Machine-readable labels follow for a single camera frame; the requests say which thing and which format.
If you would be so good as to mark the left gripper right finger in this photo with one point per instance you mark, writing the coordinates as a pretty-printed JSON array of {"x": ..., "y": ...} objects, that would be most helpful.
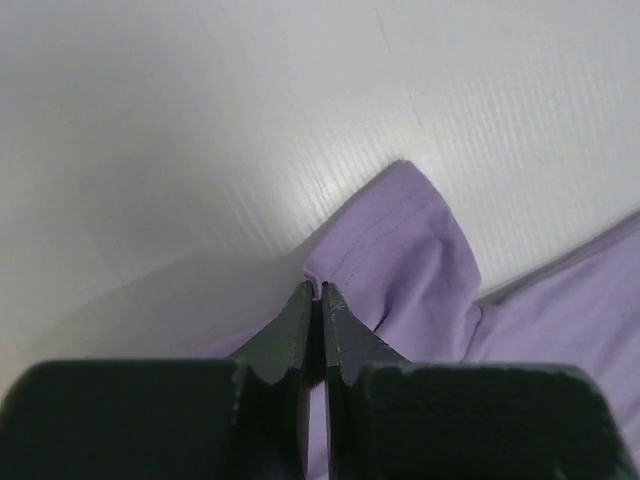
[{"x": 389, "y": 418}]

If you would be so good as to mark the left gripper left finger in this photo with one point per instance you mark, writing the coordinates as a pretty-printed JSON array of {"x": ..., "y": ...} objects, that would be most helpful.
[{"x": 242, "y": 417}]

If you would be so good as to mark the purple t-shirt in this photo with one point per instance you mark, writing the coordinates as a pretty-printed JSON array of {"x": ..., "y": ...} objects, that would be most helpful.
[{"x": 407, "y": 272}]

